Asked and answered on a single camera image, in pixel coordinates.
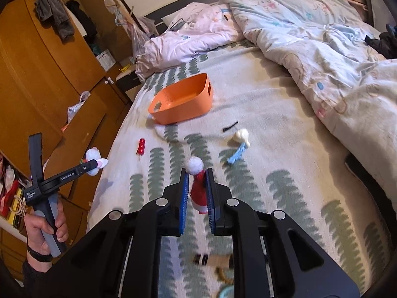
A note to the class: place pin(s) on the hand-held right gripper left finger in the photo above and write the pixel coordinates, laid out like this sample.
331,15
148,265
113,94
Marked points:
184,205

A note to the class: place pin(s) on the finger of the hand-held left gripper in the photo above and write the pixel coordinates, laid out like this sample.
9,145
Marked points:
88,165

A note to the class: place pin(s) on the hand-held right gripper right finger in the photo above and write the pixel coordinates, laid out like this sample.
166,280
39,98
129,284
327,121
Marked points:
211,205

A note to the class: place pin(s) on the white mouse plush charm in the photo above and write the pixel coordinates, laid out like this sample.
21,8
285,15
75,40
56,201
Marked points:
93,154

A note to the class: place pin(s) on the red santa plush charm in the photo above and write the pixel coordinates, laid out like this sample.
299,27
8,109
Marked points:
198,189

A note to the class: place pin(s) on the orange plastic basket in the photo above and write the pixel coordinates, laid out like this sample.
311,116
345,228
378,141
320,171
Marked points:
186,108

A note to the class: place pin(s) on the person's left hand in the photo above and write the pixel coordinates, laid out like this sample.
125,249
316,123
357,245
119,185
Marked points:
34,232

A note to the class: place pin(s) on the row of shelf clutter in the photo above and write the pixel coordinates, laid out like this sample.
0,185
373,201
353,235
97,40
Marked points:
11,195

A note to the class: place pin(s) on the beige and black charm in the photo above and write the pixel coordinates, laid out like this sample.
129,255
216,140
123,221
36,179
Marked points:
215,259

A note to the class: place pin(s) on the small red bead charm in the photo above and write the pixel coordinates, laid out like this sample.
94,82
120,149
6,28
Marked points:
141,147

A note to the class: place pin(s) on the white plastic bag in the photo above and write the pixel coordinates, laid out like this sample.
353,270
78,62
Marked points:
77,105

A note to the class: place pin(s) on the leaf pattern bedspread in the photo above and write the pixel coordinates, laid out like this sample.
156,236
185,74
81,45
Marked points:
279,192

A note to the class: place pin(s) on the black wristband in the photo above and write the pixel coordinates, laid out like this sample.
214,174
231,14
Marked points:
38,257

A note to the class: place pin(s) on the white garlic shaped charm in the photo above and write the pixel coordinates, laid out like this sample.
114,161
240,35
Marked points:
241,136

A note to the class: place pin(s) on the black hairpin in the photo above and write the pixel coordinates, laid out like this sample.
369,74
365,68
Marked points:
230,126

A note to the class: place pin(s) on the wooden wardrobe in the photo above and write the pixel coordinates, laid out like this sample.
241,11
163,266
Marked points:
37,93

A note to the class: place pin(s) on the white paper box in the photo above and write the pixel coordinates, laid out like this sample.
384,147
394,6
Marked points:
105,59

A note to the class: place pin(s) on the clear plastic bag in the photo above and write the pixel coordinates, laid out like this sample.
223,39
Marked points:
139,35

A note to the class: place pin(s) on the white crumpled quilt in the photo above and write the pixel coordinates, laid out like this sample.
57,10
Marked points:
173,46

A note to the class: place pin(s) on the black hanging garment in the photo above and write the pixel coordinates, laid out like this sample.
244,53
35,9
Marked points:
81,18

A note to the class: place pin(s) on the grey hanging cloth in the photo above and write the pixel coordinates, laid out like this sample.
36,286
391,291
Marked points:
52,12

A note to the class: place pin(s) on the dark belt with gold buckle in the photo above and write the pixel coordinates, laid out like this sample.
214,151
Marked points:
124,4

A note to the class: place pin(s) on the dark bed headboard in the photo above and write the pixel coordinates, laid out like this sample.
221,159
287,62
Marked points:
173,9

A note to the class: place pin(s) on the cartoon print duvet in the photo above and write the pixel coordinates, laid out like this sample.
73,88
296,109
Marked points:
310,52

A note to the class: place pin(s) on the dark blue clothing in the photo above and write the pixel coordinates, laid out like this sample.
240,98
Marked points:
384,43

